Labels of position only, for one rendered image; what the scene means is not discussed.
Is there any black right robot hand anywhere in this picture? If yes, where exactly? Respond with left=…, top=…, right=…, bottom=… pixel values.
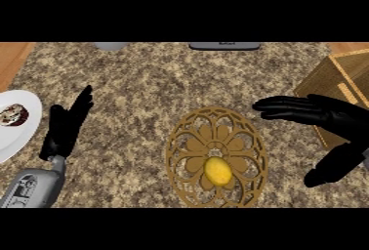
left=250, top=94, right=369, bottom=188

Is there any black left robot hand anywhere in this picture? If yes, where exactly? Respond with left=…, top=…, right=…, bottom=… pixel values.
left=36, top=84, right=94, bottom=162

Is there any tan wicker basket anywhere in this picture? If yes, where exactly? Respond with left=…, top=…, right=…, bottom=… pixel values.
left=292, top=48, right=369, bottom=149

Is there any brown oval cutout placemat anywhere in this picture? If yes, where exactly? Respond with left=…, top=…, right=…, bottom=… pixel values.
left=163, top=105, right=270, bottom=209

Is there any yellow lemon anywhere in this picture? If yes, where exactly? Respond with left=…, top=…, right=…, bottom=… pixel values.
left=203, top=156, right=233, bottom=188

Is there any white plate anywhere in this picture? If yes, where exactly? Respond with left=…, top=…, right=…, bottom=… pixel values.
left=0, top=89, right=42, bottom=165

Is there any chocolate cupcake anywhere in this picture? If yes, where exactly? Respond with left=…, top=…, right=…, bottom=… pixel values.
left=0, top=103, right=30, bottom=127

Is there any pale grey round object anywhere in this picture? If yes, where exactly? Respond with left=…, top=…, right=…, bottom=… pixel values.
left=92, top=41, right=129, bottom=52

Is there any dark grey flat appliance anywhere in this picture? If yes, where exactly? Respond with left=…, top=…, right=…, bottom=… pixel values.
left=187, top=41, right=262, bottom=52

